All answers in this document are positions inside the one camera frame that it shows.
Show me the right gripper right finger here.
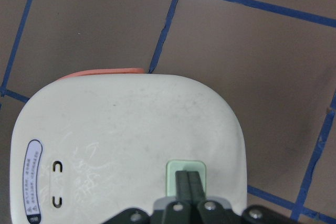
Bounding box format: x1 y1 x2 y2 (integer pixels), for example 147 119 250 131
187 171 235 223

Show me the white rice cooker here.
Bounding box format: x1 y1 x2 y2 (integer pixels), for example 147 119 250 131
9 73 247 223

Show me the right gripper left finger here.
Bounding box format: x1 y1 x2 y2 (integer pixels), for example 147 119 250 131
154 170 191 223

